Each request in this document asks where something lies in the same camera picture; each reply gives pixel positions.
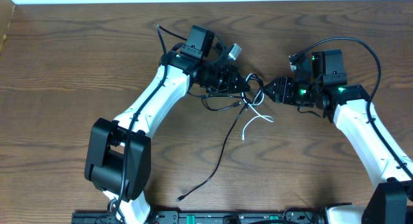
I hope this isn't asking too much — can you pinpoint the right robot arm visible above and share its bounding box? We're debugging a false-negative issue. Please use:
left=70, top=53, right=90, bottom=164
left=263, top=50, right=412, bottom=223

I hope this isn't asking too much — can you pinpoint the white USB cable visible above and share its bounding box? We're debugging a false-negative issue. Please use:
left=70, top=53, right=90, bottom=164
left=240, top=72, right=275, bottom=143

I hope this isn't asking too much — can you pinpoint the black USB cable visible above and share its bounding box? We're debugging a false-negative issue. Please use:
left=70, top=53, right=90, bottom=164
left=186, top=74, right=265, bottom=112

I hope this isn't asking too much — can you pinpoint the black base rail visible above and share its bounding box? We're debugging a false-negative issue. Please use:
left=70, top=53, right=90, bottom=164
left=70, top=208, right=328, bottom=224

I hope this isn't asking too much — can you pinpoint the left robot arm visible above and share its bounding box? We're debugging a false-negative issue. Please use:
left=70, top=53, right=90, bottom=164
left=84, top=25, right=250, bottom=223

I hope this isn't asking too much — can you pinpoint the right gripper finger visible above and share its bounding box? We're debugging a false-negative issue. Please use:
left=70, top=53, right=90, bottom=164
left=265, top=90, right=283, bottom=103
left=263, top=77, right=283, bottom=92

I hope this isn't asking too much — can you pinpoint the thin black braided cable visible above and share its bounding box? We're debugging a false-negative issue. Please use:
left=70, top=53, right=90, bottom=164
left=176, top=101, right=251, bottom=203

